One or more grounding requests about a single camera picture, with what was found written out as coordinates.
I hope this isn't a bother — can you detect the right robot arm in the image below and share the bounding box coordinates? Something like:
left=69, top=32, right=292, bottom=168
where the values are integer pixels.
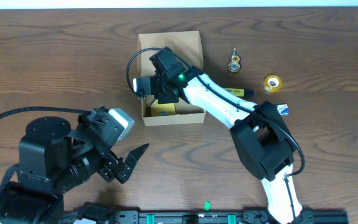
left=129, top=63, right=303, bottom=223

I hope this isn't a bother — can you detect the yellow highlighter blue cap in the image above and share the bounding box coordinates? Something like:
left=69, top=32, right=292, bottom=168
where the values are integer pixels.
left=224, top=88, right=255, bottom=98

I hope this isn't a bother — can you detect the brown cardboard box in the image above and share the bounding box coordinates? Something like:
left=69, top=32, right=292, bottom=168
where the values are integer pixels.
left=137, top=30, right=206, bottom=126

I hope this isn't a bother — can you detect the clear yellow tape roll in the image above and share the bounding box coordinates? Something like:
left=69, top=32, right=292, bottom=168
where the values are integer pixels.
left=263, top=75, right=283, bottom=93

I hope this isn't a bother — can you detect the correction tape dispenser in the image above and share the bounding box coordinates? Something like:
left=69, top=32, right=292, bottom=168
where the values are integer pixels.
left=228, top=47, right=241, bottom=73

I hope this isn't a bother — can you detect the yellow sticky note pad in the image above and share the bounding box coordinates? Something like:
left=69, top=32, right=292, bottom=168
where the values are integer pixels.
left=150, top=100, right=176, bottom=116

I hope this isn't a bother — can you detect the small green clip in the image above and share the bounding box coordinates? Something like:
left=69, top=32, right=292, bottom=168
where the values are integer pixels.
left=204, top=202, right=210, bottom=212

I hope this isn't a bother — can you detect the black mounting rail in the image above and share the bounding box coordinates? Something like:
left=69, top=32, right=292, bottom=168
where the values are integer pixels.
left=63, top=202, right=349, bottom=224

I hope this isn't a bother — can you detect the blue white staples box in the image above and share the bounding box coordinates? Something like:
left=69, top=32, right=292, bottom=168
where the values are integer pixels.
left=276, top=104, right=290, bottom=116

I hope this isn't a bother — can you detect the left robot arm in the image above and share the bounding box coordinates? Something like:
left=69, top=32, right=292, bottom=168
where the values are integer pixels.
left=0, top=114, right=148, bottom=223

